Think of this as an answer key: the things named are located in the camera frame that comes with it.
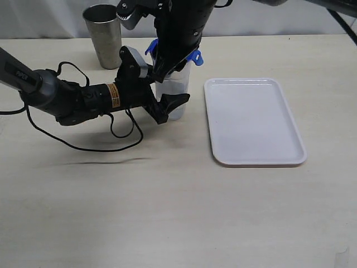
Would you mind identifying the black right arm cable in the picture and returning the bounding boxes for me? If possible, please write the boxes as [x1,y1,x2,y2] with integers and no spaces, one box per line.
[326,0,357,47]

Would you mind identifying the blue snap-lock lid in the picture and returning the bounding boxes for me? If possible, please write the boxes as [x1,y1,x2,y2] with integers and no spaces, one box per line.
[144,39,204,66]

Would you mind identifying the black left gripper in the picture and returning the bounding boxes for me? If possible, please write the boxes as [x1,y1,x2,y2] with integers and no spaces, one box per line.
[114,64,190,125]

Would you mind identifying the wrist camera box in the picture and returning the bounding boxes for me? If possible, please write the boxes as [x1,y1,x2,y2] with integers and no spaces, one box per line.
[116,0,147,30]
[115,46,149,82]

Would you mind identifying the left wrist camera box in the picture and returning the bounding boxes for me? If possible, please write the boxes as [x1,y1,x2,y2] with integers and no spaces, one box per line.
[115,46,149,82]

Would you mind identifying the stainless steel cup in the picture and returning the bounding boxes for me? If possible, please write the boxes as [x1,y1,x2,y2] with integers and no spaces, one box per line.
[83,3,122,70]

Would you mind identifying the clear tall plastic container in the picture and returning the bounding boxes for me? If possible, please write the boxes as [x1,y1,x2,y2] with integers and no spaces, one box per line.
[155,59,191,121]

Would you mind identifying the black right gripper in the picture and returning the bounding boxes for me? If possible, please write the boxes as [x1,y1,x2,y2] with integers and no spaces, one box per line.
[152,0,216,83]

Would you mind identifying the white rectangular plastic tray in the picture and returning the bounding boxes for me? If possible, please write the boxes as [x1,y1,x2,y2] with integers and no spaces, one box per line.
[204,78,307,167]

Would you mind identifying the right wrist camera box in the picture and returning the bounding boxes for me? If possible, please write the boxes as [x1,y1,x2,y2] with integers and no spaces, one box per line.
[116,0,147,30]

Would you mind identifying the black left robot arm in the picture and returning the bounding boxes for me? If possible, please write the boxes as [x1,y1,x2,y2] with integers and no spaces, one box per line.
[1,46,190,126]

